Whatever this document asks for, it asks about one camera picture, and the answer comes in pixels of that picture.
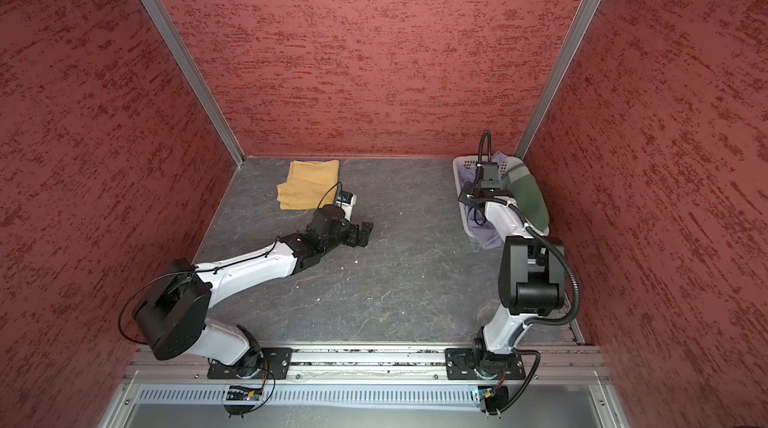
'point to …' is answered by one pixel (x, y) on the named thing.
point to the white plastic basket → (505, 162)
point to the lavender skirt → (486, 233)
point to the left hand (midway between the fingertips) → (358, 226)
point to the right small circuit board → (493, 395)
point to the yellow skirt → (307, 184)
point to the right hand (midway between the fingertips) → (467, 198)
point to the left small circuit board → (243, 393)
